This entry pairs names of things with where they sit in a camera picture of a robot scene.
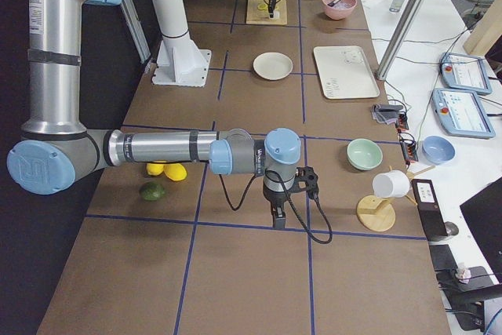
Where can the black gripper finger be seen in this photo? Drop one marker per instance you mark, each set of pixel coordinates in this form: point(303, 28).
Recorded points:
point(271, 8)
point(278, 217)

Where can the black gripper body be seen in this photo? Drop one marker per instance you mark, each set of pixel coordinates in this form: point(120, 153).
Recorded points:
point(273, 198)

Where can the cream round plate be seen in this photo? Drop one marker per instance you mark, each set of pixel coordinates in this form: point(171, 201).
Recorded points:
point(272, 66)

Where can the white bear tray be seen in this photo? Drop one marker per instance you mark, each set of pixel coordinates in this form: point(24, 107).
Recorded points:
point(345, 73)

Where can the bamboo cutting board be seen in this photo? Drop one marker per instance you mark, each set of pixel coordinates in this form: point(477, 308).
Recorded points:
point(260, 17)

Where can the green bowl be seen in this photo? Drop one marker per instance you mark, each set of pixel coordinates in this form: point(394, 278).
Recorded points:
point(364, 154)

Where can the pink bowl with ice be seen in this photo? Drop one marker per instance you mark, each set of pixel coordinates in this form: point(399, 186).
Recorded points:
point(339, 11)

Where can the wooden mug stand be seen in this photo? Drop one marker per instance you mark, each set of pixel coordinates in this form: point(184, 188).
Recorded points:
point(378, 214)

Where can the white mug on stand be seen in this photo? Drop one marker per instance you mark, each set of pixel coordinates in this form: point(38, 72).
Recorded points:
point(393, 184)

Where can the orange black electronics board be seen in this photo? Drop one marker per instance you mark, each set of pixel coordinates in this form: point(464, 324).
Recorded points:
point(406, 139)

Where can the yellow lemon far one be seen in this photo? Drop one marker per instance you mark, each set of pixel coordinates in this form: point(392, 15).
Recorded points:
point(175, 171)

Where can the black box white label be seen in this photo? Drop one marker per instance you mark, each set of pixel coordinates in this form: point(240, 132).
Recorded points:
point(428, 209)

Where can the green lime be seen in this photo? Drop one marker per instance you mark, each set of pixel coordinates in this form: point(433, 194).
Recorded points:
point(152, 191)

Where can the blue bowl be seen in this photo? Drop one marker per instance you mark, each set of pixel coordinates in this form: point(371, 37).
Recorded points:
point(438, 150)

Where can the yellow lemon near lime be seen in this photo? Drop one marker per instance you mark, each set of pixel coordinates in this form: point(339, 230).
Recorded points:
point(154, 169)

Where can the teach pendant near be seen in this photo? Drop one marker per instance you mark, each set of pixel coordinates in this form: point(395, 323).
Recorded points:
point(461, 113)

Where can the teach pendant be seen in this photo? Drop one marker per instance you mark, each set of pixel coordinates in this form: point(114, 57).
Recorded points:
point(461, 113)
point(461, 71)

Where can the black monitor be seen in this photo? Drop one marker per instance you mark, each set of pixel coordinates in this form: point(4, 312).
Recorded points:
point(482, 214)

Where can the teach pendant far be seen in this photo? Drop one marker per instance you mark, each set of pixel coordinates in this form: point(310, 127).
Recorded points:
point(461, 71)

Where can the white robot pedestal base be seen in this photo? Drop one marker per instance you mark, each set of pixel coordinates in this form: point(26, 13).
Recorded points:
point(180, 62)

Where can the aluminium frame post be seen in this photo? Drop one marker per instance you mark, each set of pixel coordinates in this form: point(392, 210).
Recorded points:
point(401, 30)

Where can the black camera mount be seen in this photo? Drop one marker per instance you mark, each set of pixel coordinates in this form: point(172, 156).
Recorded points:
point(473, 298)

